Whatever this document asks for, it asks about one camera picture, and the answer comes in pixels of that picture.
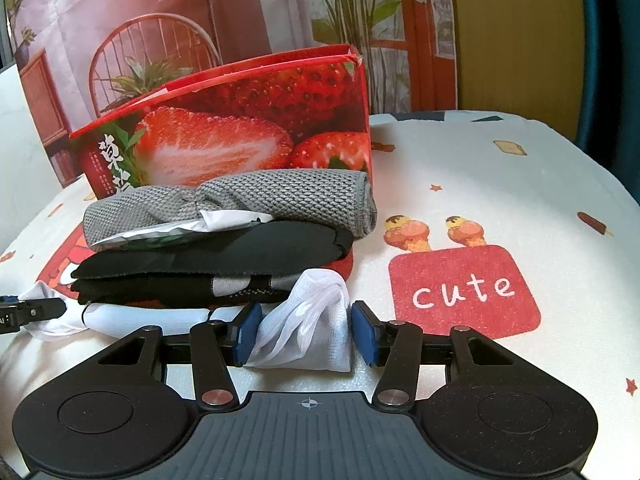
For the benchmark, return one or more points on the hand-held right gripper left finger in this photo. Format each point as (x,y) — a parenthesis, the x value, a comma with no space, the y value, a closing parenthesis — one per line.
(247,332)

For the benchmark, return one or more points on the wall poster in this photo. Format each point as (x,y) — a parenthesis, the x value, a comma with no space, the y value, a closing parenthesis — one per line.
(250,10)

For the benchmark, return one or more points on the white green packaging card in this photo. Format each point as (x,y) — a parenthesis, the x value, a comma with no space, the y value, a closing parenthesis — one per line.
(220,220)

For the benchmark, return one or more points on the white sock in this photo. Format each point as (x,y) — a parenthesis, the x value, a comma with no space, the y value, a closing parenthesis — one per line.
(310,320)

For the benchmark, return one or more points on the red strawberry print box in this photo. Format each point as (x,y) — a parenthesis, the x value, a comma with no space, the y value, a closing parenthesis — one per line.
(225,125)

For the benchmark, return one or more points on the yellow wooden panel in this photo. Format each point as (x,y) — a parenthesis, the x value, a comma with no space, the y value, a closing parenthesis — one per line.
(515,35)

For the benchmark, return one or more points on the grey mesh cloth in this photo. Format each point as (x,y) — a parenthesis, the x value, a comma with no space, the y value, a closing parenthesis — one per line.
(300,195)

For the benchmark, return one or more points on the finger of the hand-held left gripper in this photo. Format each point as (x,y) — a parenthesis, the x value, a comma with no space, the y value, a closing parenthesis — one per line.
(42,309)

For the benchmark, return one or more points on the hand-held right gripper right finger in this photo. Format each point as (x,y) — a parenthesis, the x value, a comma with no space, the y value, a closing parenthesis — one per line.
(364,335)

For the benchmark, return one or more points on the white marble board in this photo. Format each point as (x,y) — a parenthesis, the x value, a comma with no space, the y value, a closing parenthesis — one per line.
(17,160)

